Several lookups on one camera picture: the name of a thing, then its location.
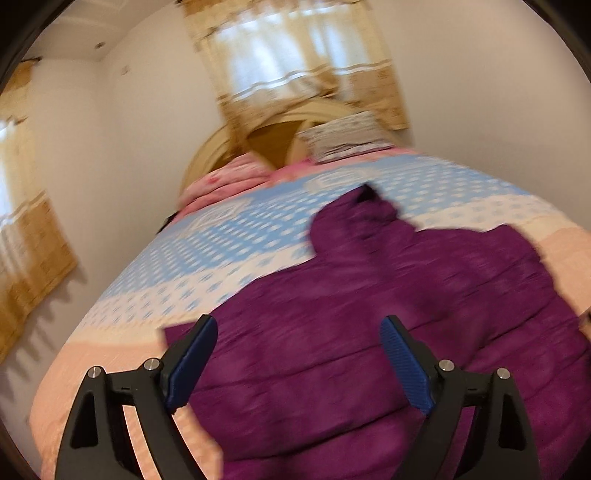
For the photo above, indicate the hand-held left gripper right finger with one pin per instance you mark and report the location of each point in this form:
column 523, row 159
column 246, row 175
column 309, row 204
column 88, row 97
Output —
column 406, row 364

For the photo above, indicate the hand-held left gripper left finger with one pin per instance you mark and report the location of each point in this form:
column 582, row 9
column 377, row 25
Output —
column 193, row 364

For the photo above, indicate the purple puffer jacket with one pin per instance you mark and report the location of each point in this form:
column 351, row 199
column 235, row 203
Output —
column 323, row 323

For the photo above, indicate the bed with patterned bedspread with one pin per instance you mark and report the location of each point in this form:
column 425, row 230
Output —
column 207, row 249

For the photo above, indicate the folded pink blanket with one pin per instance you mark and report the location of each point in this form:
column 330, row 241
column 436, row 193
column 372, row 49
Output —
column 221, row 184

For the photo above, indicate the beige patterned window curtain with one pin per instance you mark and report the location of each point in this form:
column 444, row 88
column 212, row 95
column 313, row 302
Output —
column 295, row 55
column 32, row 258

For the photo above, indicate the striped pillow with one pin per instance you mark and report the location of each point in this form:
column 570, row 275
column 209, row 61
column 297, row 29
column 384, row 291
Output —
column 344, row 138

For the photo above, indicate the cream wooden headboard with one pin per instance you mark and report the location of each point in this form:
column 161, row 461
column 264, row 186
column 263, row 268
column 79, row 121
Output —
column 268, row 138

